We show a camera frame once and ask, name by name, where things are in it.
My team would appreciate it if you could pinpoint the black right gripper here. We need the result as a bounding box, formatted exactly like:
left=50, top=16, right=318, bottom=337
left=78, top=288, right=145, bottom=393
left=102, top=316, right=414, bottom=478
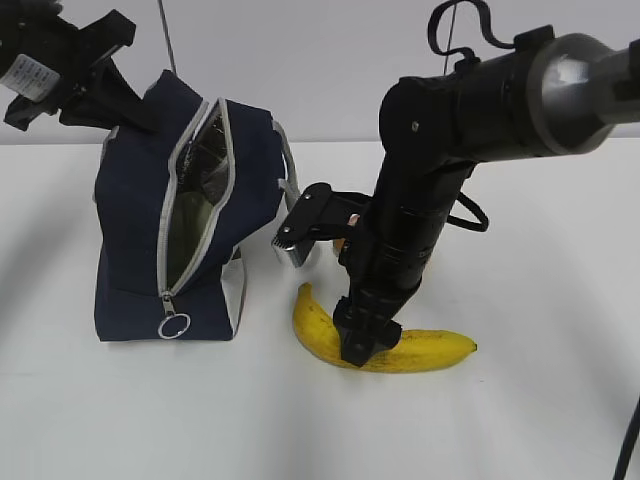
left=333, top=199, right=450, bottom=368

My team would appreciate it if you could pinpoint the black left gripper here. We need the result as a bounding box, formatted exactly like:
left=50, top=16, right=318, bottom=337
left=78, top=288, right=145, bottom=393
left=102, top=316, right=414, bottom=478
left=1, top=1, right=159, bottom=133

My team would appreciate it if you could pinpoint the yellow banana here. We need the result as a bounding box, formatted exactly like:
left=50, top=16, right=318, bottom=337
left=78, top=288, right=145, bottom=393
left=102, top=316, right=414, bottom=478
left=292, top=283, right=477, bottom=374

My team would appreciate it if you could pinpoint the brown bread roll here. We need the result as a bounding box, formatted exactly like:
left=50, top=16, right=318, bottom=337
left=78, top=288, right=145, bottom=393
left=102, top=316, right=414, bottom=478
left=331, top=213, right=431, bottom=281

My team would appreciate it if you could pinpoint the navy blue lunch bag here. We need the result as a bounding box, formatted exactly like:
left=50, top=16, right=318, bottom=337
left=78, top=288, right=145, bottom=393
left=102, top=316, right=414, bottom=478
left=94, top=71, right=300, bottom=342

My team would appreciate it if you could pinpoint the green lid glass food container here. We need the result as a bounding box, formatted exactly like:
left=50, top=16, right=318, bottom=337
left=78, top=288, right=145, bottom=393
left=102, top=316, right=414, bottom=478
left=167, top=192, right=213, bottom=286

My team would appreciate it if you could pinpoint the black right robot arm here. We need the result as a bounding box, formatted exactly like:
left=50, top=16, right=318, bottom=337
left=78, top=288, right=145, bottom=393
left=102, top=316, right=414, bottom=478
left=333, top=27, right=639, bottom=367

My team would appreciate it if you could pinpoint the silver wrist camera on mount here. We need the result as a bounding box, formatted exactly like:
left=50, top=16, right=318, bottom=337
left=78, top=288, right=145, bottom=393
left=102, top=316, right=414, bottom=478
left=272, top=182, right=371, bottom=268

